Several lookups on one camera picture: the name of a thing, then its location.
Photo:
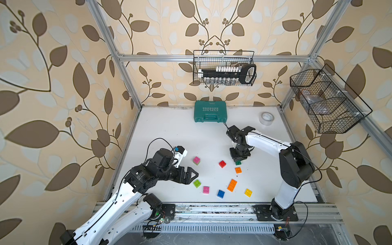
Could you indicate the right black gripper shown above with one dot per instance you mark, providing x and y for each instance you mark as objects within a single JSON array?
[{"x": 235, "y": 157}]

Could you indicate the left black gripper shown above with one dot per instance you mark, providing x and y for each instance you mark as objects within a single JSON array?
[{"x": 186, "y": 180}]

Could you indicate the pink lego brick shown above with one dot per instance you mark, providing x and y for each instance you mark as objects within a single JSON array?
[
  {"x": 196, "y": 159},
  {"x": 206, "y": 190}
]

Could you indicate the small orange lego brick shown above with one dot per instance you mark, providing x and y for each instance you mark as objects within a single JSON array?
[{"x": 238, "y": 170}]

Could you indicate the red lego brick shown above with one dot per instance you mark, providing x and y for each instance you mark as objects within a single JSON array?
[{"x": 222, "y": 164}]

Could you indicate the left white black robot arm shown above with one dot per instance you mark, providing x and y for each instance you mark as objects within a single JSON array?
[{"x": 132, "y": 203}]

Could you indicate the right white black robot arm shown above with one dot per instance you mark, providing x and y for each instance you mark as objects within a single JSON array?
[{"x": 295, "y": 164}]

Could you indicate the long orange lego brick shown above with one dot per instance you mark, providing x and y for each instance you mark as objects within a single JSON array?
[{"x": 232, "y": 185}]

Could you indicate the blue lego brick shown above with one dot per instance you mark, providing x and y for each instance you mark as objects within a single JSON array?
[{"x": 220, "y": 194}]

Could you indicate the yellow lego brick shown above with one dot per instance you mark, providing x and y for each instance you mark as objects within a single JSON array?
[{"x": 248, "y": 193}]

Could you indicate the clear tape roll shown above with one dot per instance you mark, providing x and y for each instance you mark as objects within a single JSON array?
[{"x": 266, "y": 118}]

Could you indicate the green plastic tool case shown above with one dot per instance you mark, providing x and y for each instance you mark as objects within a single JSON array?
[{"x": 206, "y": 111}]

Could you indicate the black white tool in basket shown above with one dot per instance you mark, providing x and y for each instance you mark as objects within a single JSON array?
[{"x": 240, "y": 75}]

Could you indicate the plastic bag in basket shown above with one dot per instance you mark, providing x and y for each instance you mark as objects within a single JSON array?
[{"x": 317, "y": 104}]

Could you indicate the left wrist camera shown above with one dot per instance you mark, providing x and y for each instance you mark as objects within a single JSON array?
[{"x": 180, "y": 153}]

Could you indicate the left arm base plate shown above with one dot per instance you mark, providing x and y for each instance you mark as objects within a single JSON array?
[{"x": 164, "y": 211}]

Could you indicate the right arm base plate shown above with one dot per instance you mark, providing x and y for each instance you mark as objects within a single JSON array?
[{"x": 274, "y": 213}]

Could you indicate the black wire basket back wall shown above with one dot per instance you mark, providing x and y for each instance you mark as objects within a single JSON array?
[{"x": 207, "y": 59}]

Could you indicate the black wire basket wall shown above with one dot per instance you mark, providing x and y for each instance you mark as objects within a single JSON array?
[
  {"x": 207, "y": 59},
  {"x": 346, "y": 106}
]

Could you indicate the black wire basket right wall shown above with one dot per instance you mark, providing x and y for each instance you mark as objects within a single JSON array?
[{"x": 346, "y": 106}]

